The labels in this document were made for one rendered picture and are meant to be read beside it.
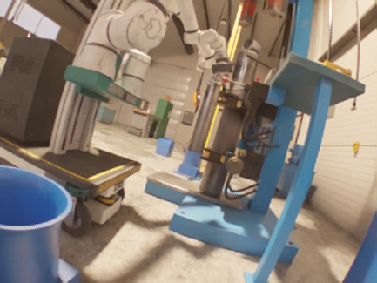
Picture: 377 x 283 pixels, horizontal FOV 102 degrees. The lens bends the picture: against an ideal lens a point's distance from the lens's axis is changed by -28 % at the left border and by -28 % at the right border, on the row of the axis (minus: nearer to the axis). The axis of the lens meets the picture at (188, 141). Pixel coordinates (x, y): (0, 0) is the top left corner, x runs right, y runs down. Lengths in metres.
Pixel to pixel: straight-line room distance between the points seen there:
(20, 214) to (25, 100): 0.60
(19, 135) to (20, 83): 0.26
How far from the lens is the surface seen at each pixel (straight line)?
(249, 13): 2.46
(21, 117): 1.11
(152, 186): 1.83
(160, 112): 9.05
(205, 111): 3.15
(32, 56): 1.15
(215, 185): 1.82
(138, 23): 0.74
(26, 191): 0.64
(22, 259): 0.46
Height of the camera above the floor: 0.59
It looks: 2 degrees down
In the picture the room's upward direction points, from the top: 17 degrees clockwise
